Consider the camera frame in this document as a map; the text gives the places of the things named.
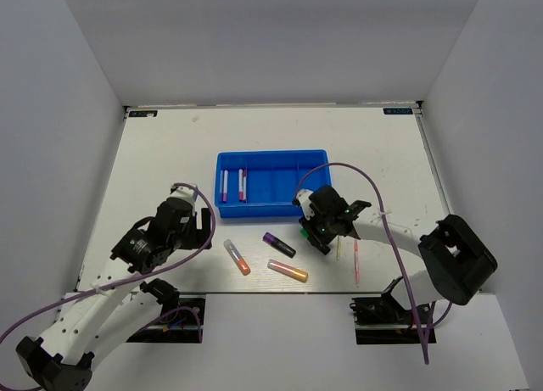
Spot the purple black highlighter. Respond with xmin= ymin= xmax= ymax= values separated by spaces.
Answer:
xmin=262 ymin=232 xmax=296 ymax=258

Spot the thin pink highlighter pen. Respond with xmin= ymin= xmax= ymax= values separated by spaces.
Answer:
xmin=353 ymin=240 xmax=360 ymax=287

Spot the yellow orange highlighter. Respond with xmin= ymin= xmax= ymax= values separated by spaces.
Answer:
xmin=267 ymin=260 xmax=309 ymax=283

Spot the orange grey highlighter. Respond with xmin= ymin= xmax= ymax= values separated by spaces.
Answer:
xmin=223 ymin=239 xmax=251 ymax=276

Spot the pink capped white marker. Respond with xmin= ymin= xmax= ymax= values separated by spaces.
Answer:
xmin=222 ymin=170 xmax=229 ymax=203

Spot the magenta capped white marker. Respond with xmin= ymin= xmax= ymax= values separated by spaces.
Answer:
xmin=238 ymin=169 xmax=247 ymax=203

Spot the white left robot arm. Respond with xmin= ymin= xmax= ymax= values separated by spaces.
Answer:
xmin=16 ymin=186 xmax=211 ymax=390

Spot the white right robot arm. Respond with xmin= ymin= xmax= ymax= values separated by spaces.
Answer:
xmin=293 ymin=185 xmax=498 ymax=322

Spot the blue plastic divided tray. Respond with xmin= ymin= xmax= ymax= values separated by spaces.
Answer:
xmin=215 ymin=149 xmax=332 ymax=219

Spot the right corner label sticker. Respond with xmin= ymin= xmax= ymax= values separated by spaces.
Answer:
xmin=383 ymin=107 xmax=413 ymax=115

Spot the corner label sticker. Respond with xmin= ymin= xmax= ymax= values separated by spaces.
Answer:
xmin=383 ymin=107 xmax=413 ymax=115
xmin=128 ymin=110 xmax=158 ymax=118

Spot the left corner label sticker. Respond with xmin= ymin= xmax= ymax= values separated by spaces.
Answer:
xmin=128 ymin=110 xmax=158 ymax=118

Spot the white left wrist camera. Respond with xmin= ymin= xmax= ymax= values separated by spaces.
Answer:
xmin=170 ymin=183 xmax=199 ymax=206

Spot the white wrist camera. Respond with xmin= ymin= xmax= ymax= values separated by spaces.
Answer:
xmin=293 ymin=188 xmax=315 ymax=220
xmin=170 ymin=183 xmax=199 ymax=206

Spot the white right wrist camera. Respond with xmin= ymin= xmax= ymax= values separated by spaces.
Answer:
xmin=293 ymin=188 xmax=315 ymax=220

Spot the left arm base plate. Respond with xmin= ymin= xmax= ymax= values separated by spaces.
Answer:
xmin=126 ymin=296 xmax=206 ymax=344

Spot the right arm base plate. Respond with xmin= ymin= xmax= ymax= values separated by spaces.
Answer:
xmin=349 ymin=296 xmax=421 ymax=345

